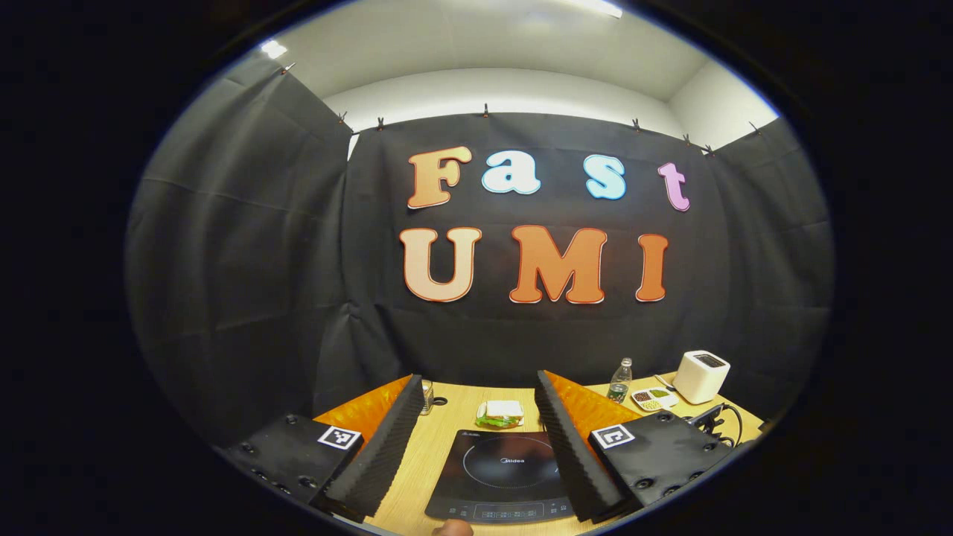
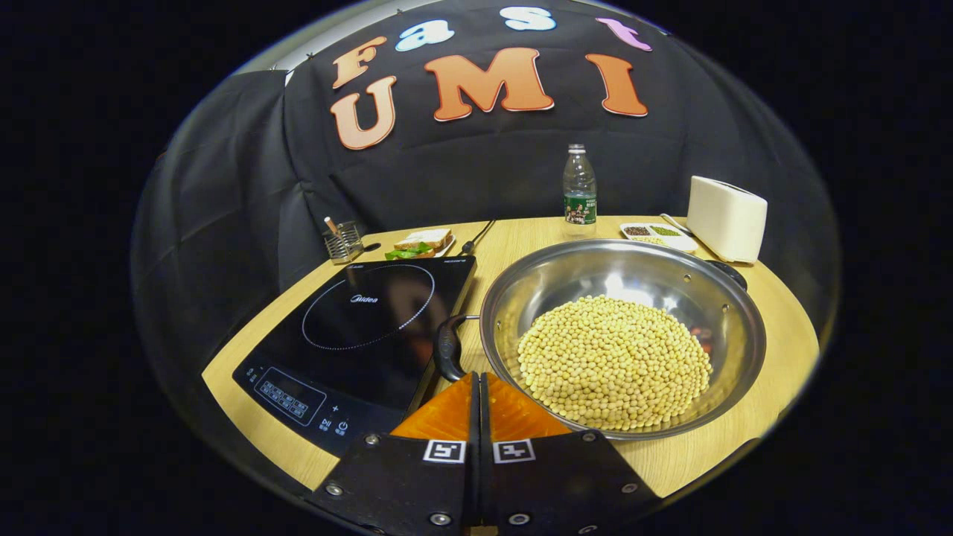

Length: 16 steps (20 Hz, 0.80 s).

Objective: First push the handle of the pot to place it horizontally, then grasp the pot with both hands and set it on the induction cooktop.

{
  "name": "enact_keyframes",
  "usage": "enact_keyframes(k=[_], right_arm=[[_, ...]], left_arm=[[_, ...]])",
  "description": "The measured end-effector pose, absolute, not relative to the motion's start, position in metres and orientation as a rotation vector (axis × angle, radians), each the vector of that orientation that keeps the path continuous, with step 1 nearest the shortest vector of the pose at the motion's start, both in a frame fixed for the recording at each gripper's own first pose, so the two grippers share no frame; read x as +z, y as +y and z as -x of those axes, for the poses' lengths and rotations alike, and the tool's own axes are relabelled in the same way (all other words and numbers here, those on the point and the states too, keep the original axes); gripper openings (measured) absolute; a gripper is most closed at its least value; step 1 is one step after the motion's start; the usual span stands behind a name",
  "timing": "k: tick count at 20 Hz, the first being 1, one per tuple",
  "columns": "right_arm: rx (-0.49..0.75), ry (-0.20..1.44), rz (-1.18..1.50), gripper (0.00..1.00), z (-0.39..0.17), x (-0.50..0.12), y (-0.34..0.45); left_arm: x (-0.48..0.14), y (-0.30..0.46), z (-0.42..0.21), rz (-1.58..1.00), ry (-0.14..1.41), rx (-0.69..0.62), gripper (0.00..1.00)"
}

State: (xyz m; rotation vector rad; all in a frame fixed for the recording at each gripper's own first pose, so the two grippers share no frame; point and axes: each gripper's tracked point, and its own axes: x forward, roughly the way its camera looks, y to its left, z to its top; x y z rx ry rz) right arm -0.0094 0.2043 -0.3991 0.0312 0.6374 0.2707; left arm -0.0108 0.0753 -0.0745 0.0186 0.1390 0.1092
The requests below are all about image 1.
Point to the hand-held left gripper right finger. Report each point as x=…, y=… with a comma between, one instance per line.
x=569, y=447

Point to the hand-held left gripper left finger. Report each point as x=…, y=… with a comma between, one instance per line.
x=383, y=458

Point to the black induction cooktop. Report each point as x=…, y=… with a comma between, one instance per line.
x=499, y=476

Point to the white toaster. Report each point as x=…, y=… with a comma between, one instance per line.
x=701, y=380

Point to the white divided bean dish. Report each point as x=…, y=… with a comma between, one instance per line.
x=654, y=400

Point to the small metal utensil holder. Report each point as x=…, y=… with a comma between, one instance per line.
x=427, y=398

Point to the sandwich on white plate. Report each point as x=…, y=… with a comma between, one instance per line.
x=500, y=413

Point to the clear plastic water bottle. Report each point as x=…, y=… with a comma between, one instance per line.
x=619, y=385

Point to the black backdrop cloth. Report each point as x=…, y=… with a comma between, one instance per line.
x=223, y=260

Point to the row of black cloth clips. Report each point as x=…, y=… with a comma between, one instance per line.
x=485, y=110

